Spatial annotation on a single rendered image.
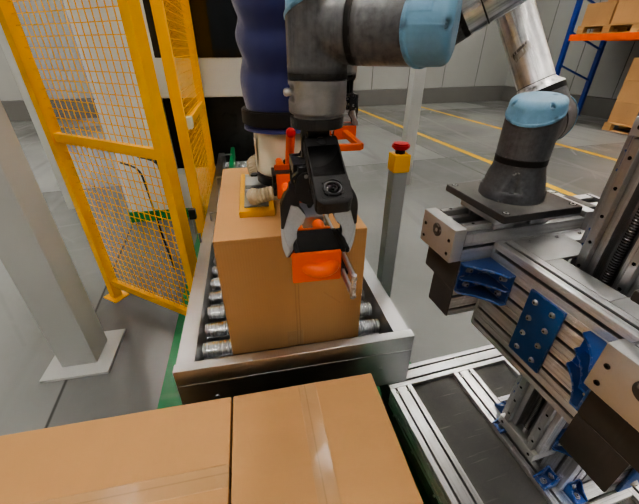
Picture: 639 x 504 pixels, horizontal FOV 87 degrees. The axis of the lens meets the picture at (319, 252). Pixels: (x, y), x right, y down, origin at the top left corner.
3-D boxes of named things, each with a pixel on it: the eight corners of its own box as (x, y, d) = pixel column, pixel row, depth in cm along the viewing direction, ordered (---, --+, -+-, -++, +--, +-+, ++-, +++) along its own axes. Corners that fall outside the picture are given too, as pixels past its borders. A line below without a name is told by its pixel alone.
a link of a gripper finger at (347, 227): (356, 230, 59) (338, 185, 54) (366, 247, 54) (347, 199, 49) (340, 238, 59) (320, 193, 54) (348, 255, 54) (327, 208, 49)
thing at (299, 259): (287, 255, 58) (286, 229, 55) (329, 251, 59) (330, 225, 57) (293, 283, 51) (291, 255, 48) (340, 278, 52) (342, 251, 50)
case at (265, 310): (235, 254, 154) (222, 168, 133) (321, 246, 161) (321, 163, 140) (233, 355, 104) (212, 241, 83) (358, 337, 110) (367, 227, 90)
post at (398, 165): (369, 332, 188) (388, 151, 137) (381, 330, 189) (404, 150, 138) (373, 341, 183) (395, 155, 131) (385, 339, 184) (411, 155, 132)
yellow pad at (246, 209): (241, 179, 123) (239, 165, 121) (269, 177, 125) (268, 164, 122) (239, 218, 95) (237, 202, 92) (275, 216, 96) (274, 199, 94)
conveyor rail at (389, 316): (295, 170, 309) (294, 149, 299) (301, 169, 310) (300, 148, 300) (388, 375, 115) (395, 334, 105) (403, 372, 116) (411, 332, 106)
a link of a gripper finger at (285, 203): (300, 230, 52) (321, 179, 49) (301, 235, 51) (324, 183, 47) (271, 221, 51) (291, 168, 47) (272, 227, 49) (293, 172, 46)
